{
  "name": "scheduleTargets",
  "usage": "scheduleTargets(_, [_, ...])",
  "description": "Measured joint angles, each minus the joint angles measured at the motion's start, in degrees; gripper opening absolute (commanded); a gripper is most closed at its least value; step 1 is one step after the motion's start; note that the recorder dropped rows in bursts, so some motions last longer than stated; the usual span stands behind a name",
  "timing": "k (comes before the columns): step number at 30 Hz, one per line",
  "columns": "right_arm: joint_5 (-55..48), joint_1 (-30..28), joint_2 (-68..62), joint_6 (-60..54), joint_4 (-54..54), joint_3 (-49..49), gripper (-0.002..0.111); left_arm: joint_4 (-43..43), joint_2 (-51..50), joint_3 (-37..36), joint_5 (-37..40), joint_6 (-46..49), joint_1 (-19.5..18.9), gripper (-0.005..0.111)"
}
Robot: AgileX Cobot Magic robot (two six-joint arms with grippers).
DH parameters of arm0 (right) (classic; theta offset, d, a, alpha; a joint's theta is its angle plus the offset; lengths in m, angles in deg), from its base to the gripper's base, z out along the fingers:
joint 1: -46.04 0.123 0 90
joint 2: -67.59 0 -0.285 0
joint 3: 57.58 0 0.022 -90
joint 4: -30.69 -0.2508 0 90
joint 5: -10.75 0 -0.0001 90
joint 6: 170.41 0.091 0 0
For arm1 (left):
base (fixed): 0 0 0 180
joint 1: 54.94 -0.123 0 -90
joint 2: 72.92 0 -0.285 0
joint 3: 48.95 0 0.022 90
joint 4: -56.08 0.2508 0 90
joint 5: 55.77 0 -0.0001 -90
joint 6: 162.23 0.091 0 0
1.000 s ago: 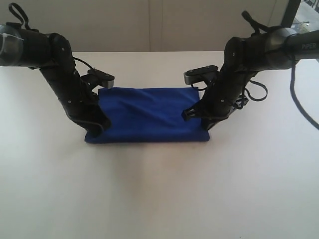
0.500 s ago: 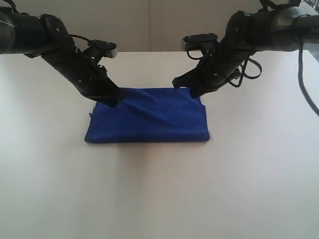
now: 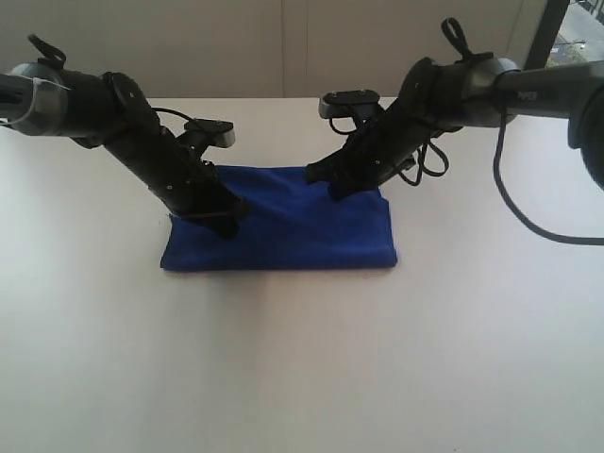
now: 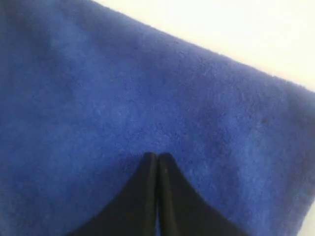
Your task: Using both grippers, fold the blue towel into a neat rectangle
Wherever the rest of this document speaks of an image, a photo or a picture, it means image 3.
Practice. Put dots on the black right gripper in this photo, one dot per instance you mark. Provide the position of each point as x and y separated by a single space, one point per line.
370 157

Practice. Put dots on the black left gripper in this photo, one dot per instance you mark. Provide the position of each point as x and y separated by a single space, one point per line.
192 190

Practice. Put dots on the blue towel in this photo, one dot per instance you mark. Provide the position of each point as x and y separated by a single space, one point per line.
291 226

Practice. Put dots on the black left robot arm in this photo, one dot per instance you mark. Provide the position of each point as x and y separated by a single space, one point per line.
111 111

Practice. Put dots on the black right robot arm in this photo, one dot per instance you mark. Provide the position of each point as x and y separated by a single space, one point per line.
437 99

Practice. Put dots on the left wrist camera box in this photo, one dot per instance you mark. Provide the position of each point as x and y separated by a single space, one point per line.
207 133

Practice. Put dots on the beige wall panel partition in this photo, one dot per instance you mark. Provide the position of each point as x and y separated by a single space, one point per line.
262 48

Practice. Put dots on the black window frame post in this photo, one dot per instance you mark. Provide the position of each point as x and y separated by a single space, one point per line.
546 33

